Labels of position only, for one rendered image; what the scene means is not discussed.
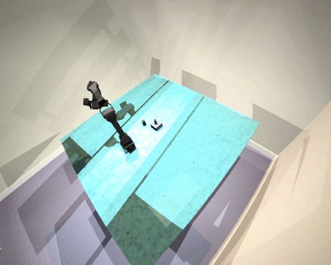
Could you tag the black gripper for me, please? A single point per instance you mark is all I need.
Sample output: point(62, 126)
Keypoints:
point(88, 103)

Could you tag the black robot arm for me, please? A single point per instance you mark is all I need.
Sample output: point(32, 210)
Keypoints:
point(110, 115)

